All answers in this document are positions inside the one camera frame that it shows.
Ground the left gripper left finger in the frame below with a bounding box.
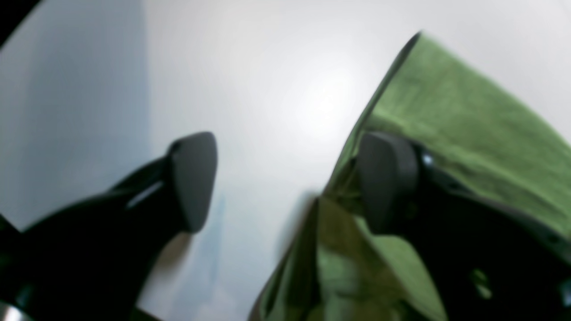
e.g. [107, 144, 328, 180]
[0, 132, 218, 321]

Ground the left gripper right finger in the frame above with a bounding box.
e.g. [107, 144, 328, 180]
[357, 132, 571, 321]

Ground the olive green t-shirt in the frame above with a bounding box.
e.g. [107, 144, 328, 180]
[249, 33, 570, 321]

